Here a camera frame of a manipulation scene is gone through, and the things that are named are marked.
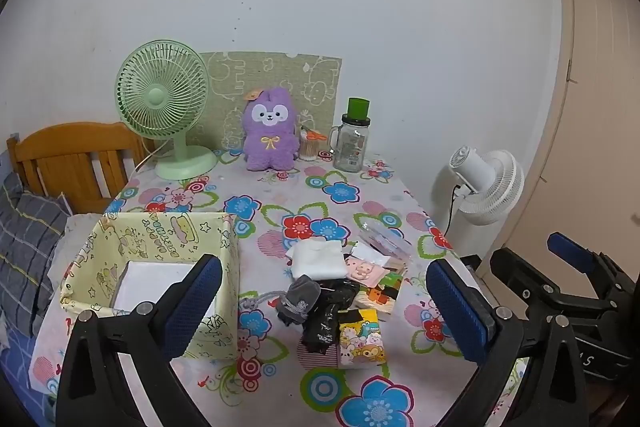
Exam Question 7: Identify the grey sock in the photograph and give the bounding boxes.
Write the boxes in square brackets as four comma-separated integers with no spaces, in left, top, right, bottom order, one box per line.
[239,276,322,328]

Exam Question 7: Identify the pink cartoon packet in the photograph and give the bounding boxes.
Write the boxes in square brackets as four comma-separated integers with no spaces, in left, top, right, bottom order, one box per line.
[344,254,388,285]

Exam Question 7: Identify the desk fan power cord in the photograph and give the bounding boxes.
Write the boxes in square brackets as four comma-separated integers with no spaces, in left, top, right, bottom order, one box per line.
[131,141,168,175]

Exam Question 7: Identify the glass jar green lid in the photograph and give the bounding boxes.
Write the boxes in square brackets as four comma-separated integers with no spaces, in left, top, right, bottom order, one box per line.
[330,97,373,172]

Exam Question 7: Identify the floral tablecloth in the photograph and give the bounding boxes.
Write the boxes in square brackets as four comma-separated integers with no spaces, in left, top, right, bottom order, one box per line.
[27,147,531,427]

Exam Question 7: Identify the grey plaid pillow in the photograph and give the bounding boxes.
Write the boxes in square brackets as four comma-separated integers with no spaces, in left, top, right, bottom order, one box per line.
[0,172,73,338]

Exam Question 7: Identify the yellow cartoon fabric storage box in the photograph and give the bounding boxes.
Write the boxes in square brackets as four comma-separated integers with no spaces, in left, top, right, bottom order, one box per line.
[59,212,241,360]

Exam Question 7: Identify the white cloth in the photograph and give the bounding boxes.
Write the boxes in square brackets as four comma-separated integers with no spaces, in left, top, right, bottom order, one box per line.
[290,241,348,282]

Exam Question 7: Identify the cotton swab jar orange lid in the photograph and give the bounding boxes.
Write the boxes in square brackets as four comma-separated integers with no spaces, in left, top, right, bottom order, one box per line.
[298,125,328,162]

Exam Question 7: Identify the yellow cartoon tissue packet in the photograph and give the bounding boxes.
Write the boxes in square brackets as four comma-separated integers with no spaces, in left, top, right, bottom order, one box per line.
[339,307,388,370]

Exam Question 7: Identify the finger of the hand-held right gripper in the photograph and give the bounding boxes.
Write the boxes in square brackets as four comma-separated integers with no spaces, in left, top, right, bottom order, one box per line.
[546,232,640,308]
[489,248,608,323]

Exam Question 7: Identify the white plastic pouch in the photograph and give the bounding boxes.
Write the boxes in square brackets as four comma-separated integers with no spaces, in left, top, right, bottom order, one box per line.
[350,241,396,268]

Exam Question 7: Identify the clear plastic packet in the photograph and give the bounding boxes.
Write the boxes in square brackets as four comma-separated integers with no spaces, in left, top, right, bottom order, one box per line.
[357,222,413,268]

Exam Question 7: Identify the beige door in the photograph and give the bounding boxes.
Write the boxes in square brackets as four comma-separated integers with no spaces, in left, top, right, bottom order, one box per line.
[475,0,640,288]

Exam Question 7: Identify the black plastic bag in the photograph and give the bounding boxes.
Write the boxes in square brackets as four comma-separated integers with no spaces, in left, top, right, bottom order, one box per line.
[300,279,361,355]

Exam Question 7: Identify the blue bed sheet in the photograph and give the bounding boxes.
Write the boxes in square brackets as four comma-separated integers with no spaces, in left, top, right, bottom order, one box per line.
[0,322,56,427]

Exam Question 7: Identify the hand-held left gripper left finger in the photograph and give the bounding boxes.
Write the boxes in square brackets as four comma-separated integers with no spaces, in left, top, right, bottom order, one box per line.
[56,254,224,427]

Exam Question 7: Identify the white standing fan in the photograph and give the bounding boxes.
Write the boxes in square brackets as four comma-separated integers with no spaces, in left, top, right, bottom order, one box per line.
[432,146,526,240]

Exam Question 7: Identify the black standing fan cable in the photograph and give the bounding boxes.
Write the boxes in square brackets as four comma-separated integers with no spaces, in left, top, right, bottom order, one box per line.
[444,182,463,235]

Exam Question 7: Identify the green printed foam mat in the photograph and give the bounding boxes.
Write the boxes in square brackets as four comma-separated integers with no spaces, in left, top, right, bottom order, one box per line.
[199,51,344,154]

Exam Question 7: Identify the wooden bed headboard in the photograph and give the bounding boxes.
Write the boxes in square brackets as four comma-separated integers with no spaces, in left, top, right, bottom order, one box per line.
[6,122,151,215]

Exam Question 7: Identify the purple plush toy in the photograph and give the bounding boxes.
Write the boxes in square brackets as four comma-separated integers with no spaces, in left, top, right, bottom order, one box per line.
[242,87,301,172]

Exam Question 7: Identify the green desk fan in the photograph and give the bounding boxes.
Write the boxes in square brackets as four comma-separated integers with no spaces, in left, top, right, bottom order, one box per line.
[115,39,218,182]

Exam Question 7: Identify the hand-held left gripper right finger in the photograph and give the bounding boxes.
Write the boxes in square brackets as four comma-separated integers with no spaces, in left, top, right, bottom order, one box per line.
[426,259,591,427]

